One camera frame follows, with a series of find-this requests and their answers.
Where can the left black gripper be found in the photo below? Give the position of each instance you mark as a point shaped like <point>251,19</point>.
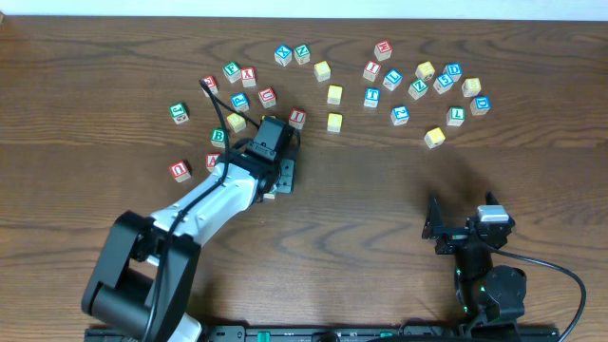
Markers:
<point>287,175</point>

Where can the red I block centre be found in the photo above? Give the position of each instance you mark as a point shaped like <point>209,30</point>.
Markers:
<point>297,118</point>

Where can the red Y letter block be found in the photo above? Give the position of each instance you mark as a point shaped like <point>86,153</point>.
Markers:
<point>248,77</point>

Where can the red H letter block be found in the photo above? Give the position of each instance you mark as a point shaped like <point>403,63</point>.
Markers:
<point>383,50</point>

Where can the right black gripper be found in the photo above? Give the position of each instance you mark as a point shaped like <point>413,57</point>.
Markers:
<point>456,236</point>

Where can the green Z letter block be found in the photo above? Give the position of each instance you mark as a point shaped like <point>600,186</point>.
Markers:
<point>417,89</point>

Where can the blue P letter block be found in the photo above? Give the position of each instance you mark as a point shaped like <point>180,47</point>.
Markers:
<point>240,102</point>

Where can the green N letter block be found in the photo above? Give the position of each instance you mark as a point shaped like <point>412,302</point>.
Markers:
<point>302,54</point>

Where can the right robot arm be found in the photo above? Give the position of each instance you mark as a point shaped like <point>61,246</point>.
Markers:
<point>491,295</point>

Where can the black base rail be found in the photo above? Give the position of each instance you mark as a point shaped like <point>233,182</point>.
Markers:
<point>414,332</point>

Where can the red I block upper right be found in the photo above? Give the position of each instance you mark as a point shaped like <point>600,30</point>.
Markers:
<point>371,71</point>

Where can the blue d block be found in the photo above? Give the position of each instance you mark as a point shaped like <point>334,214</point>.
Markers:
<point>453,71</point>
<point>480,105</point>

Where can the green J letter block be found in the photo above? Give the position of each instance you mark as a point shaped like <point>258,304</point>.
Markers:
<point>179,113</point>

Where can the yellow 8 letter block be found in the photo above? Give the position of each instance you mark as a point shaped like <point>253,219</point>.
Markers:
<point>471,87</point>

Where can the blue X letter block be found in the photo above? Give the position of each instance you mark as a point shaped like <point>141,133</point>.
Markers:
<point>283,55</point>

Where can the red i block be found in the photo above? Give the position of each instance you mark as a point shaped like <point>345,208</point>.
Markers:
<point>371,71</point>
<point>297,118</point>

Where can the red U block centre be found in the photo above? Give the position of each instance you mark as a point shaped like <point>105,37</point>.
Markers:
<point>267,97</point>

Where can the red U block left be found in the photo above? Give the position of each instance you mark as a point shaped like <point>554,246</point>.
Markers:
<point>180,171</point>

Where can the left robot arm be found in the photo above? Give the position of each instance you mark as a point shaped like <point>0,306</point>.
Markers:
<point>143,277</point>

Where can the red u block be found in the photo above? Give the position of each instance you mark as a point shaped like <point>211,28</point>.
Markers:
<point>267,97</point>
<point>180,171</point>

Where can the green L letter block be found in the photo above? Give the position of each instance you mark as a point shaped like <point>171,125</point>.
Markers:
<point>455,116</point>

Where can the blue L letter block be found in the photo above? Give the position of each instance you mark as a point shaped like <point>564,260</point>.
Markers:
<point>393,79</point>

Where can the blue D block right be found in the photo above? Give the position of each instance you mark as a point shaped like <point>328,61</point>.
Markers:
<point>480,105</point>

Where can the red G letter block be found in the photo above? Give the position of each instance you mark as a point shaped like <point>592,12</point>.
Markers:
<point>211,84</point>

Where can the blue S letter block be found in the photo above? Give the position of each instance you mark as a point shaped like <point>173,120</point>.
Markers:
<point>443,83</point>

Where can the red A letter block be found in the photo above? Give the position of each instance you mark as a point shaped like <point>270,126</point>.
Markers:
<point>211,161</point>

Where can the blue D block upper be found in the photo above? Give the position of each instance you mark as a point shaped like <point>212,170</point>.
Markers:
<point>453,71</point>

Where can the green F letter block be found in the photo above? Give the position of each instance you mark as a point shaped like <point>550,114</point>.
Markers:
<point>232,71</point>

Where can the blue T letter block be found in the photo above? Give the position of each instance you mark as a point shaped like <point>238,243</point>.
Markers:
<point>372,97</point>

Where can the blue Z letter block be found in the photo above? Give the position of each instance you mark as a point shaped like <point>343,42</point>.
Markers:
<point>399,115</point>

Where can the yellow C letter block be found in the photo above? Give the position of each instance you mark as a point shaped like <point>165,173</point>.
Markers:
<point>322,71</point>

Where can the green B letter block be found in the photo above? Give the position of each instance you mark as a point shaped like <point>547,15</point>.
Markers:
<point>218,138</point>

